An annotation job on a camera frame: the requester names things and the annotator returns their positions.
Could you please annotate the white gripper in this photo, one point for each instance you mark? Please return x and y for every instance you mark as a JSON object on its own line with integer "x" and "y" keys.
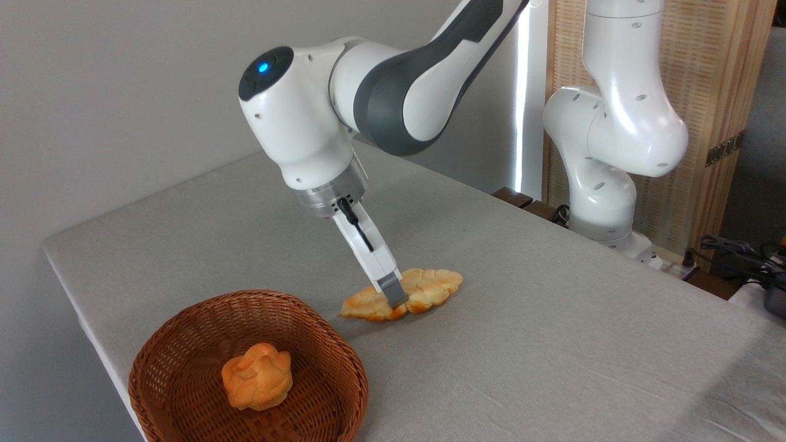
{"x": 374, "y": 258}

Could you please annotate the wooden bamboo folding screen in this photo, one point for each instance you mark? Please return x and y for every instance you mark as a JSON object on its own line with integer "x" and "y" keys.
{"x": 706, "y": 61}

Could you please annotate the dark wooden furniture piece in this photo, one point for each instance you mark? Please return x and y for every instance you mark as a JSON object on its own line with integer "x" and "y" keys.
{"x": 513, "y": 196}

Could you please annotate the metal screen hinge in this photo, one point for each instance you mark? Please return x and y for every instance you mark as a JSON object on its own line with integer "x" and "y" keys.
{"x": 724, "y": 148}

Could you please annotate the brown wicker basket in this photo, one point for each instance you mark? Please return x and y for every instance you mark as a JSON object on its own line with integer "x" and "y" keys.
{"x": 178, "y": 374}

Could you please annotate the grey tablecloth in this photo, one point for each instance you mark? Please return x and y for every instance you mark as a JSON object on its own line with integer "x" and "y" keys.
{"x": 522, "y": 344}

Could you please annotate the white power strip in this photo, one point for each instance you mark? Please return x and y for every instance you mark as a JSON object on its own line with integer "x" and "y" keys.
{"x": 672, "y": 268}

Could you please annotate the white box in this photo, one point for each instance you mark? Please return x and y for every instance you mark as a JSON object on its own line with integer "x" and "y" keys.
{"x": 746, "y": 294}

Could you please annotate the long leaf-shaped bread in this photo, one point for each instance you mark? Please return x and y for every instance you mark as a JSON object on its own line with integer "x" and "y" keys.
{"x": 430, "y": 285}

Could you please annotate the round knotted bread bun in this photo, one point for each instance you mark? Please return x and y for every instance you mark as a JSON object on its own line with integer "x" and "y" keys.
{"x": 258, "y": 377}

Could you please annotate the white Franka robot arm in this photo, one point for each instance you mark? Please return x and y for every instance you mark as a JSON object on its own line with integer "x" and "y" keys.
{"x": 295, "y": 123}

